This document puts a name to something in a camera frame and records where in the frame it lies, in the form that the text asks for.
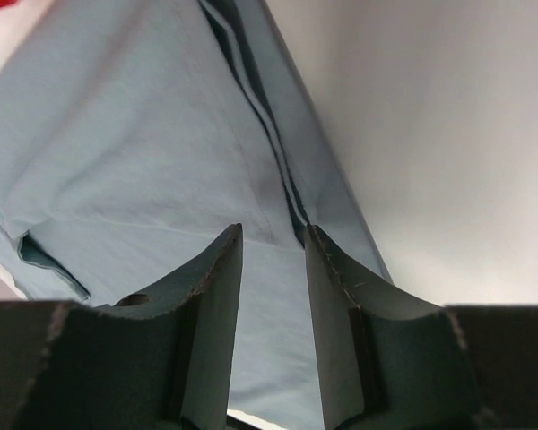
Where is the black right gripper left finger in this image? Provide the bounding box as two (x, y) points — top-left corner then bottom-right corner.
(0, 224), (243, 429)

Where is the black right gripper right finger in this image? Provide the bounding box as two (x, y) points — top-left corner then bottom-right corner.
(305, 226), (538, 429)

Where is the grey polo shirt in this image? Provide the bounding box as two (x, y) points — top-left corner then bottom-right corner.
(0, 0), (385, 429)

